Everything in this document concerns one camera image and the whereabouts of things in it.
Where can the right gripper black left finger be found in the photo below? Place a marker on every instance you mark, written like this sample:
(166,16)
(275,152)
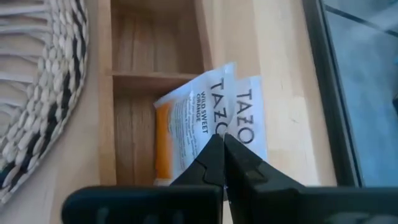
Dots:
(211,168)

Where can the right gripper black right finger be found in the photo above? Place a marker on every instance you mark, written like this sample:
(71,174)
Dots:
(242,174)

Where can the white orange Tazo tea packet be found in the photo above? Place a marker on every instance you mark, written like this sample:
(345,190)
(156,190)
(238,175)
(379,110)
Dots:
(186,124)
(248,102)

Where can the wooden divided organiser box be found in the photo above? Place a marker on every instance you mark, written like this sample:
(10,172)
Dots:
(133,46)

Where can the round woven straw placemat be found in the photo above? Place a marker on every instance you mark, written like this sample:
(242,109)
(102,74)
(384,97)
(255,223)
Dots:
(37,93)

